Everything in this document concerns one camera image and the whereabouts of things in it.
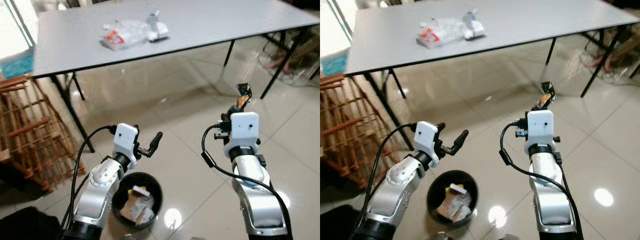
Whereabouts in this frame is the grey table with black legs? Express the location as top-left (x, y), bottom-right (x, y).
top-left (31, 0), bottom-right (321, 154)
top-left (345, 0), bottom-right (640, 152)

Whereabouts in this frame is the crumpled white paper trash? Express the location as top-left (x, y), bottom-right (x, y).
top-left (437, 189), bottom-right (474, 223)
top-left (120, 190), bottom-right (156, 225)

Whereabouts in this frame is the teal patterned box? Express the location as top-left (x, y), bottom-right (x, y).
top-left (0, 50), bottom-right (35, 80)
top-left (320, 50), bottom-right (349, 77)

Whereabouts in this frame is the orange and black snack wrapper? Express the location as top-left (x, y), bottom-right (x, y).
top-left (539, 81), bottom-right (556, 109)
top-left (236, 83), bottom-right (252, 109)

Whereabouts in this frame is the round black rubbish bin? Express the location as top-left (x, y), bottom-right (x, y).
top-left (111, 172), bottom-right (164, 231)
top-left (426, 170), bottom-right (480, 229)

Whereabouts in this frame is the clear plastic bottle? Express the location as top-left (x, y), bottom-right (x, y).
top-left (462, 8), bottom-right (486, 40)
top-left (146, 10), bottom-right (170, 42)

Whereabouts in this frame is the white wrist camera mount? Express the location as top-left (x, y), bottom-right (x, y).
top-left (215, 112), bottom-right (261, 159)
top-left (515, 110), bottom-right (556, 154)
top-left (112, 123), bottom-right (140, 169)
top-left (413, 121), bottom-right (440, 166)

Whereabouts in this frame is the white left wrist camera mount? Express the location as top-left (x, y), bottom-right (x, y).
top-left (112, 123), bottom-right (140, 169)
top-left (413, 121), bottom-right (440, 166)

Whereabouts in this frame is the wooden slatted rack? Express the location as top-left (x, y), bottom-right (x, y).
top-left (320, 74), bottom-right (404, 191)
top-left (0, 75), bottom-right (87, 194)

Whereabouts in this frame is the black fabric bag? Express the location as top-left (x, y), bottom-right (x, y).
top-left (0, 206), bottom-right (64, 240)
top-left (320, 204), bottom-right (362, 240)

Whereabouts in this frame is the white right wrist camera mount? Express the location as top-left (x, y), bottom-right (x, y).
top-left (215, 112), bottom-right (261, 159)
top-left (515, 110), bottom-right (556, 154)

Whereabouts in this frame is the white wire fan guard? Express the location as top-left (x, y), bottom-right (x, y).
top-left (257, 30), bottom-right (321, 87)
top-left (580, 29), bottom-right (640, 85)

